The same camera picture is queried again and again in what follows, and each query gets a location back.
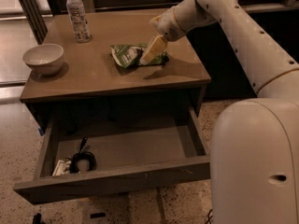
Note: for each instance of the metal railing frame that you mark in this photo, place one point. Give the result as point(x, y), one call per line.
point(279, 16)

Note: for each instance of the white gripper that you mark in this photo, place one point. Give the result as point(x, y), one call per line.
point(167, 26)

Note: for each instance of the small black floor object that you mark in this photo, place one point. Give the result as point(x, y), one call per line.
point(36, 219)

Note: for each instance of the green jalapeno chip bag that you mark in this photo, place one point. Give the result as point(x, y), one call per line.
point(129, 55)

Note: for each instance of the open grey top drawer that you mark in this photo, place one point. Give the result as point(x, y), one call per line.
point(151, 151)

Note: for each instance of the clear plastic water bottle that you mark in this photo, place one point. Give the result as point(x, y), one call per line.
point(76, 12)

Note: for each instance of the white ceramic bowl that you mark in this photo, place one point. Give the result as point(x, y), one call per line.
point(45, 59)

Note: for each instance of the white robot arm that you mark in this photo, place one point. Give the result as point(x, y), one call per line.
point(254, 150)

